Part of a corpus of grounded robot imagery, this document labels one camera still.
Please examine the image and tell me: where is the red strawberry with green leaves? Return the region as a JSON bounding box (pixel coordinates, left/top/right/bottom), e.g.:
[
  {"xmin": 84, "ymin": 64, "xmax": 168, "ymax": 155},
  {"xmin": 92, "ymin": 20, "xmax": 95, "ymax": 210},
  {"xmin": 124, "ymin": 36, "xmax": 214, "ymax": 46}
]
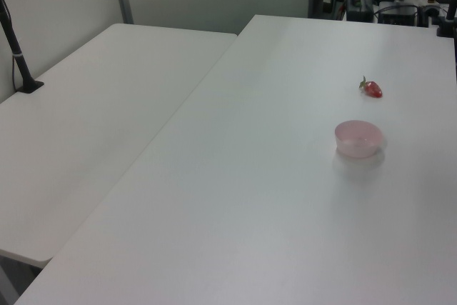
[{"xmin": 358, "ymin": 75, "xmax": 384, "ymax": 99}]

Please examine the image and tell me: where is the pink plastic bowl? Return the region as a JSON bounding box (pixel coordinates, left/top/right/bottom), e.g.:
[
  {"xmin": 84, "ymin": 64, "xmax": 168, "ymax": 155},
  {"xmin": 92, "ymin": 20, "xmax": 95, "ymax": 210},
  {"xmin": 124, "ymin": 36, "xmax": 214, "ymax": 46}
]
[{"xmin": 334, "ymin": 119, "xmax": 384, "ymax": 159}]

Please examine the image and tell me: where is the black computer box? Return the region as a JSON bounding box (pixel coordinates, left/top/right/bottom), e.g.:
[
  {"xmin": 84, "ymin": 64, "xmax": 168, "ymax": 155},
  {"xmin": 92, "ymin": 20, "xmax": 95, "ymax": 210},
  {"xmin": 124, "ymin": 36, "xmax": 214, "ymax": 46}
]
[{"xmin": 378, "ymin": 4, "xmax": 419, "ymax": 27}]

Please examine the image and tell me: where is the black clamp stand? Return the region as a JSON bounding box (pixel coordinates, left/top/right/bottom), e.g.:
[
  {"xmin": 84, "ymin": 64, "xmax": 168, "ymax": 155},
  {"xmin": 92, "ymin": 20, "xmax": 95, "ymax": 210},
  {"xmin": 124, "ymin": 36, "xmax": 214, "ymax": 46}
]
[{"xmin": 436, "ymin": 0, "xmax": 457, "ymax": 39}]

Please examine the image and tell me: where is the black equipment with coloured wires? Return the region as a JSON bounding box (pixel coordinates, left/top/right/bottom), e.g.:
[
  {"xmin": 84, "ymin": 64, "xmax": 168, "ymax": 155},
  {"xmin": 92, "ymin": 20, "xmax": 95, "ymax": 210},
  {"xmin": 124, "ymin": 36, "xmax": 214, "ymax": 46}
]
[{"xmin": 345, "ymin": 0, "xmax": 375, "ymax": 22}]

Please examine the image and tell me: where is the black camera stand pole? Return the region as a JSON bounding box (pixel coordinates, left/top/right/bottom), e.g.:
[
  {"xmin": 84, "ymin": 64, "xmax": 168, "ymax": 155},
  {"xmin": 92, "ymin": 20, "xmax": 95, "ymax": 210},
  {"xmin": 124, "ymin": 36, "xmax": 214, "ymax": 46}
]
[{"xmin": 0, "ymin": 0, "xmax": 45, "ymax": 95}]

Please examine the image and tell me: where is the black desk mount bracket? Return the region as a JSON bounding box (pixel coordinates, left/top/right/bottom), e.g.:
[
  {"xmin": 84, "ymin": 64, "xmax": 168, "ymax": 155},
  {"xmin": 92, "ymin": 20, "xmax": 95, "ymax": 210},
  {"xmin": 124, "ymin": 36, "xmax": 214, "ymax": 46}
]
[{"xmin": 418, "ymin": 4, "xmax": 442, "ymax": 29}]

